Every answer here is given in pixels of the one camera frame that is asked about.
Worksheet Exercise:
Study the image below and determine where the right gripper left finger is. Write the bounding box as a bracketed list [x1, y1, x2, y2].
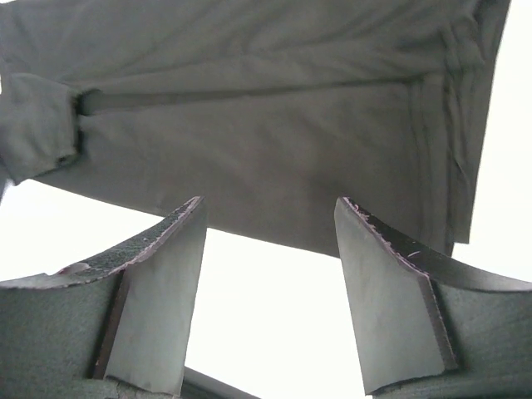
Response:
[1, 197, 207, 398]

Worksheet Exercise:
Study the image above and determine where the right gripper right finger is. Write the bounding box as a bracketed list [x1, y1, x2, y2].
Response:
[334, 197, 531, 398]

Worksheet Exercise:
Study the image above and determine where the black t shirt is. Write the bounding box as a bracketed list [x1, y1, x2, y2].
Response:
[1, 1, 510, 256]

